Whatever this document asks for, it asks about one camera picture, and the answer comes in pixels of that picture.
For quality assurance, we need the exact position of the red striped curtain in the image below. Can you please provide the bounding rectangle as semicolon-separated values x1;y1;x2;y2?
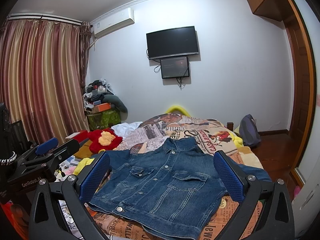
1;20;89;143

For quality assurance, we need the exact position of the newspaper print bed cover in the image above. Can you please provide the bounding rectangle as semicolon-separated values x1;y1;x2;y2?
87;113;268;239

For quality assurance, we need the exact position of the grey neck pillow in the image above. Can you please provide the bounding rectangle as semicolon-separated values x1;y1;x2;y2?
102;94;128;113

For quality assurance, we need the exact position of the yellow bed headboard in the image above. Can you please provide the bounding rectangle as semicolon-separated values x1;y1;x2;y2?
166;105;190;117

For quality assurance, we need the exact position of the white air conditioner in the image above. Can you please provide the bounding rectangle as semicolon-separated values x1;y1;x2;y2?
92;8;135;38

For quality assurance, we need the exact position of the wooden wardrobe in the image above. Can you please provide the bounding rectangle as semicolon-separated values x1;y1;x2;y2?
244;0;320;188

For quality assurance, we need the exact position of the white crumpled cloth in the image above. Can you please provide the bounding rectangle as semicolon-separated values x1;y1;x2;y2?
111;121;142;138

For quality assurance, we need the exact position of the blue denim jacket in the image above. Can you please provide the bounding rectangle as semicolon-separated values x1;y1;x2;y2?
88;136;273;240

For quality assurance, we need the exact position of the orange shoe box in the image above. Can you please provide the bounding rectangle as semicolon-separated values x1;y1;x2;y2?
92;103;111;113

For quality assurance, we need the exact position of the black wall television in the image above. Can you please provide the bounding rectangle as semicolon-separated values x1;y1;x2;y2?
146;26;200;60

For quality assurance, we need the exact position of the brown cardboard box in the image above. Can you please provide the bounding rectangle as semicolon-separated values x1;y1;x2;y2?
74;140;92;159

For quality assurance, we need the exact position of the red white box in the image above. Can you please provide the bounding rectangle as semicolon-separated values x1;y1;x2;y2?
66;130;88;143

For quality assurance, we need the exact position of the green patterned storage box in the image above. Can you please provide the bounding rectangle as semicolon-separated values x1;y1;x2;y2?
87;109;121;131

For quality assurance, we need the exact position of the small wall monitor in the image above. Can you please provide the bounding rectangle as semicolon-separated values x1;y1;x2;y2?
160;56;190;79

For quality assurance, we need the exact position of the purple grey backpack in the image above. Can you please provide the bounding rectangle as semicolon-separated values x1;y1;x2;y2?
239;114;261;147

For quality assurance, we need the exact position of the red plush toy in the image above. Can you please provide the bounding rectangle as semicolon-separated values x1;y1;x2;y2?
88;128;123;154

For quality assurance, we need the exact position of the yellow fleece blanket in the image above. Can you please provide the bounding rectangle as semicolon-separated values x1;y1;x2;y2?
73;149;105;176

